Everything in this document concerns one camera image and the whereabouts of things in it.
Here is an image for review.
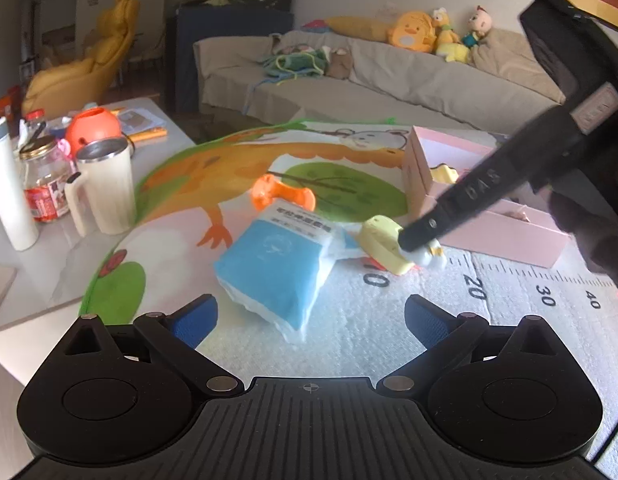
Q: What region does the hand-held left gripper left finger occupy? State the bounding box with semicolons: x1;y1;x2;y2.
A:
51;294;246;397

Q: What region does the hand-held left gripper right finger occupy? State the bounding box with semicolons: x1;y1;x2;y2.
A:
376;294;566;397

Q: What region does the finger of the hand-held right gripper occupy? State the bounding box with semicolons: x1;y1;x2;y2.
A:
398;105;583;252

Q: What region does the pink cardboard box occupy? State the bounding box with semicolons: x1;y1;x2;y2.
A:
402;126;573;269

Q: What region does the pale yellow duck toy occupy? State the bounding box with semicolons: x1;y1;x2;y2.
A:
358;214;448;277

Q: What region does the blue wet wipes packet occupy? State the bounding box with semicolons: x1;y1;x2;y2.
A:
214;204;342;345

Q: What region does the person's right hand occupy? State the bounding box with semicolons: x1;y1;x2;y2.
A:
546;179;618;295

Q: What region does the small yellow toy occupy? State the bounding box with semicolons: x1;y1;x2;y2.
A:
431;163;460;185

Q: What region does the beige blanket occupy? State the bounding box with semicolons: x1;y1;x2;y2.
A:
470;27;568;107

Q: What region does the printed play mat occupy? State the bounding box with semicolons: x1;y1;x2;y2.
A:
81;119;618;466

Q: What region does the beige sofa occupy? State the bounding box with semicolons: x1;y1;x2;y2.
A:
193;27;570;133

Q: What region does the doll in green clothes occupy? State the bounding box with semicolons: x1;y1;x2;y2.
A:
461;5;492;51

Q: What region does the yellow duck plush with hat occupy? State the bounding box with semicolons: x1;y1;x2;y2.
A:
431;7;473;64

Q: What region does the orange plastic toy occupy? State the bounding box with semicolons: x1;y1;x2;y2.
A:
251;175;318;213

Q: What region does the white table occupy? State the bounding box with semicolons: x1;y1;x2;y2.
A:
0;97;198;386

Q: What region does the cream tumbler cup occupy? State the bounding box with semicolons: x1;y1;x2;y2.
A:
64;138;138;239

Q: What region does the round yellow duck plush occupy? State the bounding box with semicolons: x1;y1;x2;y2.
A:
387;11;437;54

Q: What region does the brown plush toy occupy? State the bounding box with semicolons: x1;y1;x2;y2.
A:
328;47;354;81

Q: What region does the long yellow pillow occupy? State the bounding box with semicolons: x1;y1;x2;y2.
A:
324;16;398;42

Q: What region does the glass jar with red label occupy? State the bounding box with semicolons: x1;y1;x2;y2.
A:
19;135;73;224

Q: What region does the book with yellow edge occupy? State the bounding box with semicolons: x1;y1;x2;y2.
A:
113;107;168;144

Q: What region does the orange round toy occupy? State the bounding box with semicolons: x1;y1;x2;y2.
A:
65;106;124;159

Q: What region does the green cloth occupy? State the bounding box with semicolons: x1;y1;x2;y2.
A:
261;45;330;82

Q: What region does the white bottle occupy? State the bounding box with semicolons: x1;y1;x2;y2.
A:
0;116;40;252

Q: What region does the red capped bottle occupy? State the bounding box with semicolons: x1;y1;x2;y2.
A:
23;109;46;136

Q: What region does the yellow chair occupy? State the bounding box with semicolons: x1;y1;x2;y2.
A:
22;0;140;117

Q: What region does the dark cabinet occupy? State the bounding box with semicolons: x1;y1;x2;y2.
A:
165;6;296;117

